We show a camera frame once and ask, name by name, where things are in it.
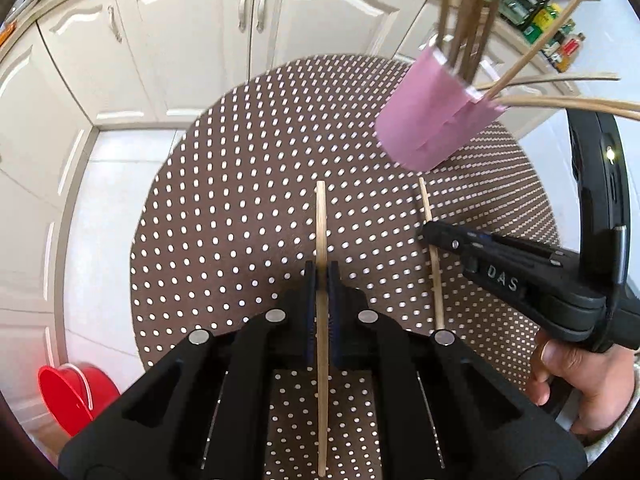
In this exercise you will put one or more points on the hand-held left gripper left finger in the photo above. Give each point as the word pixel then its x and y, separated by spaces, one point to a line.
pixel 311 310

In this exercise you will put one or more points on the person's right hand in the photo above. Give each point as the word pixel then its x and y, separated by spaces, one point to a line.
pixel 585 385

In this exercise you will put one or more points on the orange sauce bottle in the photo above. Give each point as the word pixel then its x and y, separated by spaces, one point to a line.
pixel 570 52

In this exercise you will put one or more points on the white cabinet door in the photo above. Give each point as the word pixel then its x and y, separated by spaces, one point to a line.
pixel 90 60
pixel 25 270
pixel 325 25
pixel 185 45
pixel 30 125

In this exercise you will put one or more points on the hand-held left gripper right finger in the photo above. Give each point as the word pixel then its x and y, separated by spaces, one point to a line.
pixel 334 310

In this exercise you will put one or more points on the red plastic bucket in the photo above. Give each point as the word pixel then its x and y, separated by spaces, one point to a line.
pixel 65 395

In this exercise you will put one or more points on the person's right forearm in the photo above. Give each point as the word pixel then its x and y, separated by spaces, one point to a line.
pixel 607 442

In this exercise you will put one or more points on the bunch of chopsticks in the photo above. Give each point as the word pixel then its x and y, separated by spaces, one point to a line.
pixel 470 10

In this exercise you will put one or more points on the brown polka-dot tablecloth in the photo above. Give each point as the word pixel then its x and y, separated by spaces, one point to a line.
pixel 225 210

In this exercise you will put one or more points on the long wooden chopstick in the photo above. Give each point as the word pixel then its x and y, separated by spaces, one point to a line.
pixel 321 220
pixel 437 290

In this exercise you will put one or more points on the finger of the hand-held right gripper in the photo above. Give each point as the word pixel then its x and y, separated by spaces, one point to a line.
pixel 447 240
pixel 525 250

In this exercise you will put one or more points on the pink chopstick cup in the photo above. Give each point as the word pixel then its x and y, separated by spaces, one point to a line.
pixel 430 120

